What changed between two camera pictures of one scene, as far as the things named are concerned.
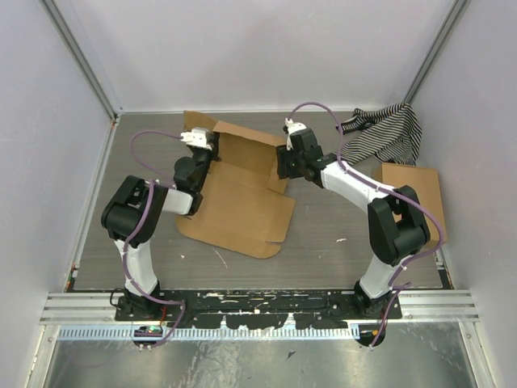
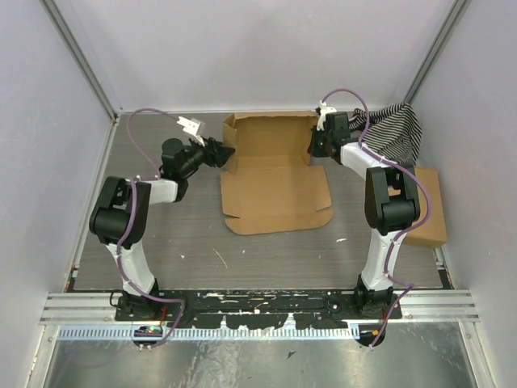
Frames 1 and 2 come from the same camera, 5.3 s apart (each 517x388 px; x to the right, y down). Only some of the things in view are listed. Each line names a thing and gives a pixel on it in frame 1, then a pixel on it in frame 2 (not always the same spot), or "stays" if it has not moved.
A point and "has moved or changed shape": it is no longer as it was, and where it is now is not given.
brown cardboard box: (243, 205) has moved or changed shape
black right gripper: (284, 168) → (316, 152)
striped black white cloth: (391, 134) stays
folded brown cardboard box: (423, 183) stays
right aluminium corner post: (456, 12) stays
